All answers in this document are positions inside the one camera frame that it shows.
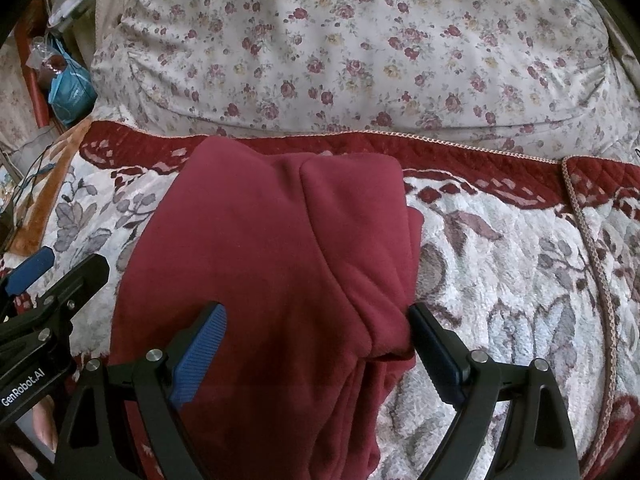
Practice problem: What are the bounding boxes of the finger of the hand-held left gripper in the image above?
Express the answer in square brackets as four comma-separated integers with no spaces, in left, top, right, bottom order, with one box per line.
[0,247,56,321]
[0,253,111,361]

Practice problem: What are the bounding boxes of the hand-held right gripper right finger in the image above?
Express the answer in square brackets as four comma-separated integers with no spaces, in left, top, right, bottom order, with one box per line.
[407,301,581,480]

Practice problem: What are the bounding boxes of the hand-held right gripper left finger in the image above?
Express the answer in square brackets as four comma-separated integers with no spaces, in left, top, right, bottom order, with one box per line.
[54,301,228,480]

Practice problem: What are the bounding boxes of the dark red garment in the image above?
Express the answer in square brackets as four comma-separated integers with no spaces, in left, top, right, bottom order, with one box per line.
[107,135,423,480]

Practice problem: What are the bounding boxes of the person's left hand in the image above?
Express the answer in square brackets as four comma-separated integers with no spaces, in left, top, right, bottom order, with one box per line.
[10,395,60,476]

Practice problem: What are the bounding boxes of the red-bordered leaf print blanket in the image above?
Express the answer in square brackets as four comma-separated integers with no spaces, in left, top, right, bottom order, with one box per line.
[0,119,640,480]

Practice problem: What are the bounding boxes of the orange-brown blanket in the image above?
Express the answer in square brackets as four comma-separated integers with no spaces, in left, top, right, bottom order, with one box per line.
[10,120,93,256]

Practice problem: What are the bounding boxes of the red-brown wooden furniture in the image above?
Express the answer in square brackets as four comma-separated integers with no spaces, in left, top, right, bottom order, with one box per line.
[12,0,51,128]

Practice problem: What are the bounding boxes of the blue plastic bag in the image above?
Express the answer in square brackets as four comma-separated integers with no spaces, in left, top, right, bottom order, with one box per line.
[47,40,98,128]

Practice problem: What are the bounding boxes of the clear plastic packaging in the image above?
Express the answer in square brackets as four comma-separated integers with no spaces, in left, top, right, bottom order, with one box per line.
[47,0,96,31]

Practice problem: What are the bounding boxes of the floral white pillow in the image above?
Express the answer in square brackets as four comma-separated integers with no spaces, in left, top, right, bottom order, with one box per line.
[90,0,640,166]

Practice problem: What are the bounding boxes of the thin black cable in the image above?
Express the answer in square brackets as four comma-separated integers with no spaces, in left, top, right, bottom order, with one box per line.
[0,130,57,241]

